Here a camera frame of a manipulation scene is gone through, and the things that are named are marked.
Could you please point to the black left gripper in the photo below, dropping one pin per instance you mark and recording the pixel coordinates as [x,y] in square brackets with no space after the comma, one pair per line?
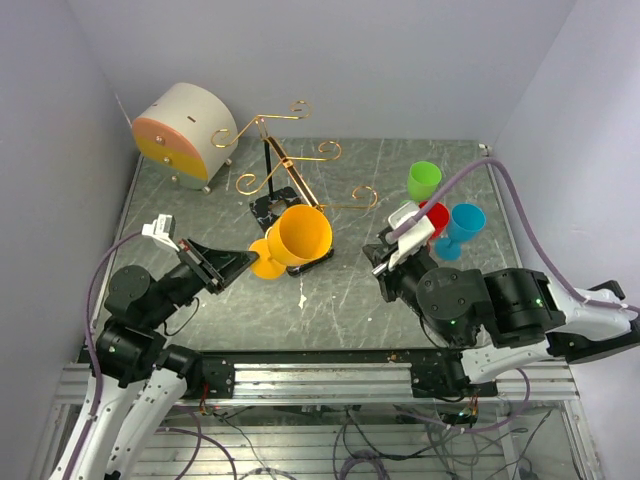
[213,267]

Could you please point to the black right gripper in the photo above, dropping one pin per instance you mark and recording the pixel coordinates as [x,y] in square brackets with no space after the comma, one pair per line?
[380,254]

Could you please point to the red plastic wine glass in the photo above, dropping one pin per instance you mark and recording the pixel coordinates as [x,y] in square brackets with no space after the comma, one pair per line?
[439,217]

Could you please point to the blue plastic wine glass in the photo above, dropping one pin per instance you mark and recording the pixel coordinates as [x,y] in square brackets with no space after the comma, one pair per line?
[466,221]

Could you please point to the orange plastic wine glass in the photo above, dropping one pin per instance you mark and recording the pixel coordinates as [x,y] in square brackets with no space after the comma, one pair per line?
[300,236]

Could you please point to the green plastic wine glass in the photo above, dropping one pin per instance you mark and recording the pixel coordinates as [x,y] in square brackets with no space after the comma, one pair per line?
[423,180]

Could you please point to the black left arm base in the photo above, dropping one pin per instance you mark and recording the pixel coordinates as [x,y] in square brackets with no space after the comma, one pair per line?
[204,373]

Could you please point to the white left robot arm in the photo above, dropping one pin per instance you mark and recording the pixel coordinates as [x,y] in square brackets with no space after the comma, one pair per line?
[136,376]

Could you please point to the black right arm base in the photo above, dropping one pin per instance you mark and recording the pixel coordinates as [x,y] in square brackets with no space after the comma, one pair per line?
[439,374]

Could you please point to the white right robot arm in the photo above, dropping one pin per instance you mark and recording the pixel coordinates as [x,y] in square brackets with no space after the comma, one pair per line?
[495,322]

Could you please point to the round pastel drawer box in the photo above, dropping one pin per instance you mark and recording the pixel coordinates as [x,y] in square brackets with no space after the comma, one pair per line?
[178,132]

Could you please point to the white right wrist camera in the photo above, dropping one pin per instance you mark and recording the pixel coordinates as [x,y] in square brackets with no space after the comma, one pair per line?
[402,237]

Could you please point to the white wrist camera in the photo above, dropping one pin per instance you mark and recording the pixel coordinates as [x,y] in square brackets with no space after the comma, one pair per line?
[161,231]
[402,237]

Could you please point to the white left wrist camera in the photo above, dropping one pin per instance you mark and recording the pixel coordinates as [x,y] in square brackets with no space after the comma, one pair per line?
[161,231]

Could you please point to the gold wire glass rack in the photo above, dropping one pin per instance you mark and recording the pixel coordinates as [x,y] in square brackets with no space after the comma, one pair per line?
[276,157]

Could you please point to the aluminium frame rail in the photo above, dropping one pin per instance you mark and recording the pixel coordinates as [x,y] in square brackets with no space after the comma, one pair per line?
[314,384]

